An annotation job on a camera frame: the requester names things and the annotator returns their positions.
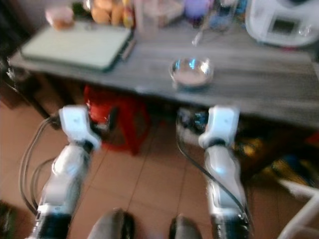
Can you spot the purple cup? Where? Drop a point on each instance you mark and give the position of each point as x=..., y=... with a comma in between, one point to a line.
x=196, y=7

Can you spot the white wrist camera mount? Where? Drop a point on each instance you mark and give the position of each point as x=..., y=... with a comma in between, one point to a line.
x=219, y=124
x=77, y=124

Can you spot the red plastic stool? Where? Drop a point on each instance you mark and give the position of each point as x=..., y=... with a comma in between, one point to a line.
x=119, y=112

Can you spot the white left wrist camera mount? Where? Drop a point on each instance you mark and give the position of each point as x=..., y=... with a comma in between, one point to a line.
x=77, y=124

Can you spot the metal spoon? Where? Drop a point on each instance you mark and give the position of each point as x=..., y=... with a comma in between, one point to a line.
x=201, y=32

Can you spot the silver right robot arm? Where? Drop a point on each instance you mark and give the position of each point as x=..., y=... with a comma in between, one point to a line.
x=227, y=189

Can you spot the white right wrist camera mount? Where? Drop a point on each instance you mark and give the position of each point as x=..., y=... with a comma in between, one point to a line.
x=219, y=124

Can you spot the yellow bag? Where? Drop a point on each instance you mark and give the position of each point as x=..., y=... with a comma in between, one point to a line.
x=289, y=167

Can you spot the small steel bowl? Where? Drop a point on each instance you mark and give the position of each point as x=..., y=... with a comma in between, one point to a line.
x=191, y=74

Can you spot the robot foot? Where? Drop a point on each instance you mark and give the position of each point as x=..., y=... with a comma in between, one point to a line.
x=185, y=228
x=115, y=225

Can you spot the dark green object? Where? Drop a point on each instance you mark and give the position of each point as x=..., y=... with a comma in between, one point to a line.
x=6, y=219

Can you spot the wooden dining table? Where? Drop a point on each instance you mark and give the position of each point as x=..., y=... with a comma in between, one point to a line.
x=154, y=64

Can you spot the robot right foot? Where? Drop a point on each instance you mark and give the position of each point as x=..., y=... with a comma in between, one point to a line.
x=185, y=228

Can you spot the pale green cutting board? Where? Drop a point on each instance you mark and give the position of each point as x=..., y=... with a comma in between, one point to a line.
x=75, y=47

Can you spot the white bucket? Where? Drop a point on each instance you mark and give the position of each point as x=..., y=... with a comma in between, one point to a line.
x=187, y=137

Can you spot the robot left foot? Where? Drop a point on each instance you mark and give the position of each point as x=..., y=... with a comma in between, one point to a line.
x=115, y=225

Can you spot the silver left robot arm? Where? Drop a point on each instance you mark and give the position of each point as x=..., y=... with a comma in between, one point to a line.
x=65, y=184

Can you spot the white curved bar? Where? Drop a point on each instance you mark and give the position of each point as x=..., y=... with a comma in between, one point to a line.
x=296, y=219

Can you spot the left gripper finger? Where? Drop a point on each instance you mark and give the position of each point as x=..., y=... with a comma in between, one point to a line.
x=110, y=118

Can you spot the clear plastic container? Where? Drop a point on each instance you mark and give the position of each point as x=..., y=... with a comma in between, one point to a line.
x=157, y=15

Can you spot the white kitchen appliance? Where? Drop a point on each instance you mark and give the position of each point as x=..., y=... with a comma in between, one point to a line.
x=281, y=22

